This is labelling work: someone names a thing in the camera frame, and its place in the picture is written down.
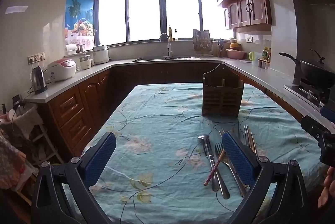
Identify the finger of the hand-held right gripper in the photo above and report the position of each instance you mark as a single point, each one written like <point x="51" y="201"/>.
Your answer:
<point x="312" y="126"/>
<point x="328" y="114"/>

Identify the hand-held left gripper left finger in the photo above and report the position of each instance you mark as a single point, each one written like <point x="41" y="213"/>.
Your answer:
<point x="100" y="158"/>

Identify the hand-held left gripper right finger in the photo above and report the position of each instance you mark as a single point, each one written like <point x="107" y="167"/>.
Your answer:
<point x="238" y="158"/>

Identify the wooden chopstick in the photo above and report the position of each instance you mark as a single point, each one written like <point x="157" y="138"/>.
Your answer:
<point x="214" y="167"/>

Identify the metal fork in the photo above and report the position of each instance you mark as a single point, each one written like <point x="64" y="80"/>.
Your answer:
<point x="236" y="182"/>
<point x="224" y="185"/>

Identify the metal spoon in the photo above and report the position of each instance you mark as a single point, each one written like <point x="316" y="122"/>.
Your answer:
<point x="203" y="138"/>

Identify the wooden utensil holder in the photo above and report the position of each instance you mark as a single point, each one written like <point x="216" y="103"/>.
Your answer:
<point x="222" y="98"/>

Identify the person's right hand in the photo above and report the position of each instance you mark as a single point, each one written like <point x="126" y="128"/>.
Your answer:
<point x="327" y="187"/>

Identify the gas stove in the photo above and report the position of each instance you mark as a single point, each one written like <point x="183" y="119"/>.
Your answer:
<point x="308" y="91"/>

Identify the black wok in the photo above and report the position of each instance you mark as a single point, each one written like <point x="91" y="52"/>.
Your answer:
<point x="314" y="71"/>

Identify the wooden base cabinets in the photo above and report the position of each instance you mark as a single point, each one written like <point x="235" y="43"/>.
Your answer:
<point x="76" y="111"/>

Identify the white folding rack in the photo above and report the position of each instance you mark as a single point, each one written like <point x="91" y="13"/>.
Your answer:
<point x="47" y="140"/>

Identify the teal floral tablecloth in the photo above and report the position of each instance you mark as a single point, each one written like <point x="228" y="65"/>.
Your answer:
<point x="157" y="122"/>

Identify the grey cloth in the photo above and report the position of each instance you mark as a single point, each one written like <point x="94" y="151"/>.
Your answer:
<point x="27" y="122"/>

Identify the grey kitchen countertop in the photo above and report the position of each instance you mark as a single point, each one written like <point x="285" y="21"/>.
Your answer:
<point x="86" y="74"/>

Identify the condiment bottles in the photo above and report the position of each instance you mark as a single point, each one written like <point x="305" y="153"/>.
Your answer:
<point x="267" y="54"/>

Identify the patterned red cloth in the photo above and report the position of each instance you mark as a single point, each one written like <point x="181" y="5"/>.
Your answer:
<point x="10" y="161"/>

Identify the green cup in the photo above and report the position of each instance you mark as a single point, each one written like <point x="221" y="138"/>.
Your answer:
<point x="251" y="56"/>

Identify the white and red rice cooker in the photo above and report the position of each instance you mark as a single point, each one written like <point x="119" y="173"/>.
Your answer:
<point x="61" y="69"/>

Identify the steel electric kettle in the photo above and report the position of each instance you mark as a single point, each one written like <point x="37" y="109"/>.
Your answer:
<point x="39" y="80"/>

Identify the black plug adapter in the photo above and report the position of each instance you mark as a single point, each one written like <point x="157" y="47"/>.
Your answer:
<point x="17" y="101"/>

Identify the tall white electric cooker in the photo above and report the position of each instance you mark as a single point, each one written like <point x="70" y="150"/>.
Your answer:
<point x="100" y="55"/>

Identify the pink basin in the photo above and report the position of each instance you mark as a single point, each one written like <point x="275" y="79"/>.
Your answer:
<point x="235" y="54"/>

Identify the yellow bowl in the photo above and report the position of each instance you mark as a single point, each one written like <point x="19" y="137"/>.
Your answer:
<point x="235" y="46"/>

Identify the knife block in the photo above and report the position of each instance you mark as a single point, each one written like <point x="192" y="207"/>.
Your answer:
<point x="220" y="47"/>

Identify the paper towel roll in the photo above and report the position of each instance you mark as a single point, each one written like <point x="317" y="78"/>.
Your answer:
<point x="70" y="49"/>

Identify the kitchen sink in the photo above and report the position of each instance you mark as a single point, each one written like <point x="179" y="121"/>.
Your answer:
<point x="157" y="59"/>

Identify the wooden dish rack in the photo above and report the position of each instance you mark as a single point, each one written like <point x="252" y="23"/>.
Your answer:
<point x="202" y="42"/>

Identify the chrome kitchen faucet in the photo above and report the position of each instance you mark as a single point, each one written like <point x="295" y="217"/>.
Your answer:
<point x="169" y="49"/>

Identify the clear pump bottle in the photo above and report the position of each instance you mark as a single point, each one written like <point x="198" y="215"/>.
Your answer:
<point x="176" y="35"/>

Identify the yellow bottle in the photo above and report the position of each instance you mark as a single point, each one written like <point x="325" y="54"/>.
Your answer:
<point x="170" y="33"/>

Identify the kitchen window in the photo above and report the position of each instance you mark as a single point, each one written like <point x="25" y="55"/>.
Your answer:
<point x="146" y="14"/>

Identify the single wall outlet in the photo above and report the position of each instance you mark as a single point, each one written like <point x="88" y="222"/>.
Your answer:
<point x="249" y="39"/>

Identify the wall power outlets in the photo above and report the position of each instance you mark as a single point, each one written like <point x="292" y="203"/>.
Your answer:
<point x="36" y="57"/>

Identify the tropical wall poster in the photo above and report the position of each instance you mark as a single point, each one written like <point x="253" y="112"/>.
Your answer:
<point x="79" y="12"/>

